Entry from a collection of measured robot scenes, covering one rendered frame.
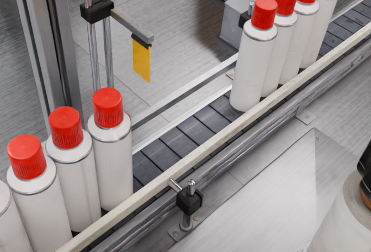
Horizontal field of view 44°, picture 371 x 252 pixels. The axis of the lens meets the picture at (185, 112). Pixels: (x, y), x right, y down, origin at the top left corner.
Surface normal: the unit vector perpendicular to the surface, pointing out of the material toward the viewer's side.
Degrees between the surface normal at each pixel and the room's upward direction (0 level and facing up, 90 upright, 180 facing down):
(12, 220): 90
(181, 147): 0
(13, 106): 0
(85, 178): 90
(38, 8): 90
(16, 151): 2
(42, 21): 90
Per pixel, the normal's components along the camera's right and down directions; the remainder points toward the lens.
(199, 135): 0.07, -0.68
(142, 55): -0.72, 0.48
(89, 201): 0.74, 0.53
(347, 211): -0.95, 0.20
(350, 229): -0.85, 0.35
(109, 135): 0.08, -0.02
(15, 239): 0.88, 0.38
